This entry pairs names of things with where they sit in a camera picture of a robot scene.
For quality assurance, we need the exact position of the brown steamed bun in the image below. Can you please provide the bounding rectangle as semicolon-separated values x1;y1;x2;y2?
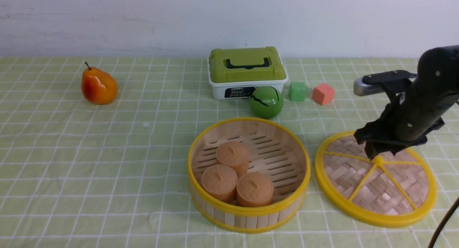
216;141;251;177
236;172;274;207
201;164;238;203

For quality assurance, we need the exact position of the brown steamed bun left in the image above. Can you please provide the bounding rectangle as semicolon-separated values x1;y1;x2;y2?
201;164;238;203

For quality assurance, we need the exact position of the yellow woven steamer lid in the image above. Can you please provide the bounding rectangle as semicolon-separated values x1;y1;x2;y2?
314;131;437;228

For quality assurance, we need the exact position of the green ball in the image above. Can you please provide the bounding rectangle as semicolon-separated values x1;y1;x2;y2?
249;86;284;120

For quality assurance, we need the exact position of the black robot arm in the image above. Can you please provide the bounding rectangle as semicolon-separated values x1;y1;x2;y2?
354;45;459;159

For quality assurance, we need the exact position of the brown steamed bun right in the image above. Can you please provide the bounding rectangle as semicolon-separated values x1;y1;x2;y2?
236;172;274;207

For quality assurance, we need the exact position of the yellow bamboo steamer basket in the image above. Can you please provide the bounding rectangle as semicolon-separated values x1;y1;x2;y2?
187;117;311;234

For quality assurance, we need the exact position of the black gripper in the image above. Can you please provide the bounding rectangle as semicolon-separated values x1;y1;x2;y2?
354;79;445;160

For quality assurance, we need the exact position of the green cube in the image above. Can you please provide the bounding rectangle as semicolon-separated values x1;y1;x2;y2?
289;81;308;102

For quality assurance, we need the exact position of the orange pear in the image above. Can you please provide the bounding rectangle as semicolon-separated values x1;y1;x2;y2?
81;62;118;105

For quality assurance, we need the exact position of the brown steamed bun back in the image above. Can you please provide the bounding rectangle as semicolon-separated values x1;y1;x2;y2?
216;141;251;177

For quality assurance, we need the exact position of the dark cable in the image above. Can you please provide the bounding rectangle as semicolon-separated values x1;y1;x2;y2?
428;196;459;248

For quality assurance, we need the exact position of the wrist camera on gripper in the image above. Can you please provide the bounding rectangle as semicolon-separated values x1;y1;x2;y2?
354;70;418;97

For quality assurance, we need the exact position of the green and white lunch box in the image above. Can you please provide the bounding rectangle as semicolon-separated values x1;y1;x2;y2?
207;46;289;100

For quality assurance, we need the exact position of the orange cube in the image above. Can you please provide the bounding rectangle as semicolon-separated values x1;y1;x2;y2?
312;83;335;106

